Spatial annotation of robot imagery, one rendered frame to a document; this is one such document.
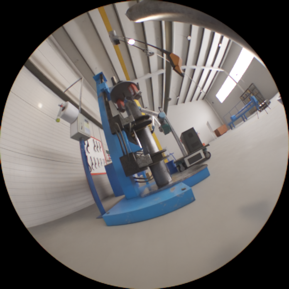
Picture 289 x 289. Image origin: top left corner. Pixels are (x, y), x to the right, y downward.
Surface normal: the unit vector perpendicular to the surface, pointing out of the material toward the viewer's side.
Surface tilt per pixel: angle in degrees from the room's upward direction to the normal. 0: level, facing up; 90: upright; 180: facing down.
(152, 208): 90
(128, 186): 90
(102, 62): 173
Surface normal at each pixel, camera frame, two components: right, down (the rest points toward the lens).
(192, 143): -0.29, -0.16
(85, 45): 0.49, 0.83
